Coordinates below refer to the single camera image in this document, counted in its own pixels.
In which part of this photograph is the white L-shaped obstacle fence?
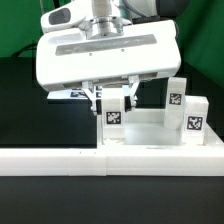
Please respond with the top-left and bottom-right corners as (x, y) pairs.
(0, 112), (224, 178)

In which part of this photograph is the white square table top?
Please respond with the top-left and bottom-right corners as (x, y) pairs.
(97, 109), (224, 149)

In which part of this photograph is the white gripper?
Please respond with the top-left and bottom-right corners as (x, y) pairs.
(36, 20), (181, 116)

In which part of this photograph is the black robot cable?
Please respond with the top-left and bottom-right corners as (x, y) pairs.
(11, 42), (41, 59)

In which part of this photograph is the paper sheet with markers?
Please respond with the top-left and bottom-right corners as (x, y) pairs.
(46, 87), (104, 101)

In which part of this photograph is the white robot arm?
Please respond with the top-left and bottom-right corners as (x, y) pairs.
(36, 0), (190, 111)

